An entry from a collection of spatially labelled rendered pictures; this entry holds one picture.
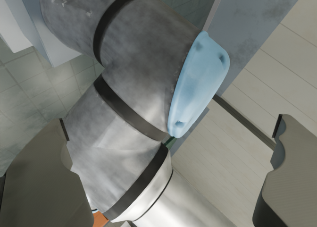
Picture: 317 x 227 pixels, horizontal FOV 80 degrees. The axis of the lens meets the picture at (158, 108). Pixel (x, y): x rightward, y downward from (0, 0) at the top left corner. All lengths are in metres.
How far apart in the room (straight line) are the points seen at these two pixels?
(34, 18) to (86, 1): 0.08
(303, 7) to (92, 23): 2.67
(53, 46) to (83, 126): 0.17
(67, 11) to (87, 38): 0.04
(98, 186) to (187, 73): 0.15
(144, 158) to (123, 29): 0.14
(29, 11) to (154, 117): 0.21
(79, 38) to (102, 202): 0.20
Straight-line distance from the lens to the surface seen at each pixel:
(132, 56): 0.21
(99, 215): 7.59
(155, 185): 0.23
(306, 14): 2.83
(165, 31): 0.21
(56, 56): 0.36
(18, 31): 0.44
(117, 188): 0.22
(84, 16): 0.26
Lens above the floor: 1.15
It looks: 15 degrees down
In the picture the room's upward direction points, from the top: 134 degrees clockwise
